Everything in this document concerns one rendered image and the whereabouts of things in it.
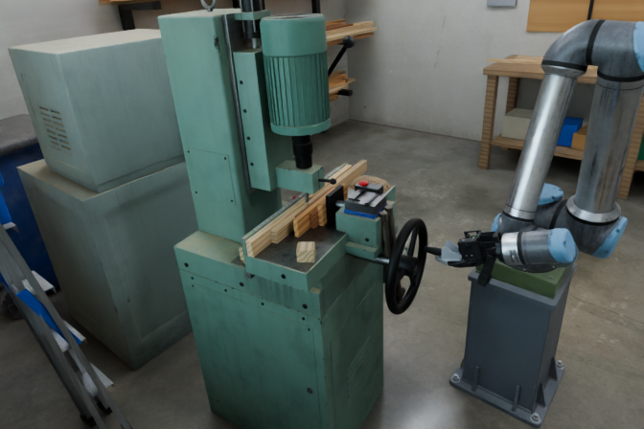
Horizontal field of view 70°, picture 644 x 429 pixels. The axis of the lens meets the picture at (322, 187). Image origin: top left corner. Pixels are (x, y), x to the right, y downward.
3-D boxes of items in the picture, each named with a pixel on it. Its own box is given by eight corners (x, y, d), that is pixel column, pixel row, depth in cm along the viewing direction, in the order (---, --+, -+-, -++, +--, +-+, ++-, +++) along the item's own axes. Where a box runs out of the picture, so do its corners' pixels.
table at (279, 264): (338, 304, 118) (337, 284, 115) (245, 273, 133) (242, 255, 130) (421, 204, 164) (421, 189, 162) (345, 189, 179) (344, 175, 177)
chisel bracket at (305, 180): (313, 199, 140) (311, 173, 137) (276, 191, 147) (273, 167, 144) (326, 190, 146) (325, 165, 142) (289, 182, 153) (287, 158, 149)
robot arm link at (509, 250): (528, 254, 133) (522, 272, 125) (510, 255, 136) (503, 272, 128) (520, 226, 131) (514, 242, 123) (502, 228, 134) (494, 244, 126)
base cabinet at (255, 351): (333, 480, 162) (320, 321, 132) (209, 413, 190) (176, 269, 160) (384, 387, 196) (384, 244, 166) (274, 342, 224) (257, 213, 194)
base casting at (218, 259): (319, 320, 132) (317, 294, 128) (176, 268, 160) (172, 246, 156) (383, 243, 166) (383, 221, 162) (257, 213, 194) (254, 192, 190)
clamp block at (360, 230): (376, 249, 134) (376, 222, 131) (335, 238, 141) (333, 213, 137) (396, 226, 146) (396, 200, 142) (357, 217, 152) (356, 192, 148)
